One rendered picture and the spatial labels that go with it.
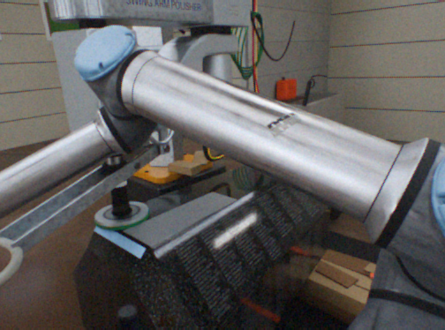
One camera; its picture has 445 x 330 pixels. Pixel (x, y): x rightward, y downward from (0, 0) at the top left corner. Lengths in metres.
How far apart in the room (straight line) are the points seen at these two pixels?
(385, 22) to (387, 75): 0.78
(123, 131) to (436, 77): 5.73
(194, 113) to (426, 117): 5.88
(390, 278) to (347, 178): 0.21
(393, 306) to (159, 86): 0.47
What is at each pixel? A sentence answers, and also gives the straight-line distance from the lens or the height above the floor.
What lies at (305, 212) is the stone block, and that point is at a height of 0.71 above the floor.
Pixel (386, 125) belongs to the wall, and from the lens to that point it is 6.44.
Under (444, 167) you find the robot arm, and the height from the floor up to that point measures 1.37.
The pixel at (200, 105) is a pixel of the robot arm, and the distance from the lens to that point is 0.53.
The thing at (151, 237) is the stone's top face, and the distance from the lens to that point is 1.33.
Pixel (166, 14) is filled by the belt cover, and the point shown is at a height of 1.64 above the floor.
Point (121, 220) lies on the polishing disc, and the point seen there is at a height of 0.90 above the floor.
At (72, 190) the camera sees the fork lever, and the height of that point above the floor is 1.04.
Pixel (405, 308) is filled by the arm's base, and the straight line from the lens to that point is 0.59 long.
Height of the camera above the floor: 1.50
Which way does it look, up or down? 18 degrees down
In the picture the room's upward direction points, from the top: 3 degrees counter-clockwise
